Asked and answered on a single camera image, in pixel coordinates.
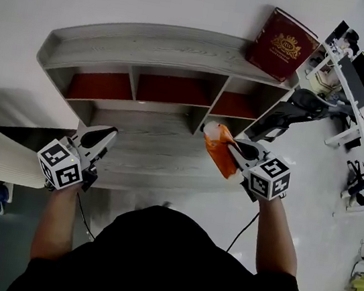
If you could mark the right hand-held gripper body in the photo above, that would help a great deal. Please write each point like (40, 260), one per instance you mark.
(268, 179)

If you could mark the dark red hardcover book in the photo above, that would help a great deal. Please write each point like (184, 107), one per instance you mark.
(281, 48)

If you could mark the person's black clothed body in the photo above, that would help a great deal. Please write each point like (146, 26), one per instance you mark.
(157, 266)

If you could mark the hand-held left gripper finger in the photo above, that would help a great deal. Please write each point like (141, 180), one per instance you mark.
(100, 159)
(95, 137)

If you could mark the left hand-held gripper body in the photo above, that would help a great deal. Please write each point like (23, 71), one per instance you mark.
(59, 170)

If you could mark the person's right forearm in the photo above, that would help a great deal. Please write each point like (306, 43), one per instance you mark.
(276, 240)

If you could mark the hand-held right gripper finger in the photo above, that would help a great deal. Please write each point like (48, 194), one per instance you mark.
(240, 163)
(249, 151)

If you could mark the grey wood-grain table top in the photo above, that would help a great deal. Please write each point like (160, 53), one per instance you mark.
(153, 157)

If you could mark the orange snack packet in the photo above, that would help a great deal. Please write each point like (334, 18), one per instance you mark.
(218, 150)

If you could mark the black mesh office chair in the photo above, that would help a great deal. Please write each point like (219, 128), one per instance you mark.
(274, 118)
(307, 99)

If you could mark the person's left forearm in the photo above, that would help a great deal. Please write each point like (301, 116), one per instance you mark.
(55, 224)

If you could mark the grey wooden desk shelf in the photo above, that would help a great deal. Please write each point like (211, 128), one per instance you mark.
(149, 45)

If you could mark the black swivel chair base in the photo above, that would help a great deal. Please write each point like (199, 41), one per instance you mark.
(358, 181)

